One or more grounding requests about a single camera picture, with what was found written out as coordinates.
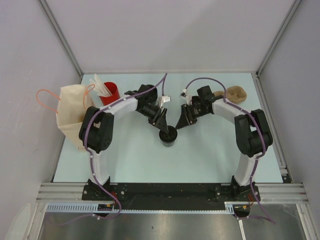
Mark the red cylindrical straw holder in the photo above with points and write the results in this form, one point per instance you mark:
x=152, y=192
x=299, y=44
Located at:
x=113, y=95

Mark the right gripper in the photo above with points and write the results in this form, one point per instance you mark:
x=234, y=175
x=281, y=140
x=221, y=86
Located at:
x=186, y=118

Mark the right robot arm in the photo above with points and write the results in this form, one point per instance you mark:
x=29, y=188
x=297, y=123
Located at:
x=252, y=133

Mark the black cup lid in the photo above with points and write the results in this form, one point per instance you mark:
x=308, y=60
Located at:
x=170, y=136

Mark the translucent dark single cup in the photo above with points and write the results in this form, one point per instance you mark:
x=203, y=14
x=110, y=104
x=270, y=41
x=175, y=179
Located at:
x=168, y=143

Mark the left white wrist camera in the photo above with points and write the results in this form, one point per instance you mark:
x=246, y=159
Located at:
x=163, y=99

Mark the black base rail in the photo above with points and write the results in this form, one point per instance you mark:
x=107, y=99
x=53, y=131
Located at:
x=171, y=196

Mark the translucent bag with orange handles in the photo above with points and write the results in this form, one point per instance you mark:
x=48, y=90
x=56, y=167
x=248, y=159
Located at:
x=73, y=102

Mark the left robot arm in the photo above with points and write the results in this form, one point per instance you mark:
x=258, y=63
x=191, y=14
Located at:
x=96, y=131

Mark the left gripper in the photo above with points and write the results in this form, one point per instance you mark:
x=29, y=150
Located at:
x=161, y=124

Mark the black ribbed cup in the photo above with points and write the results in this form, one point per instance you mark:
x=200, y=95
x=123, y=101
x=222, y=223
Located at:
x=151, y=97

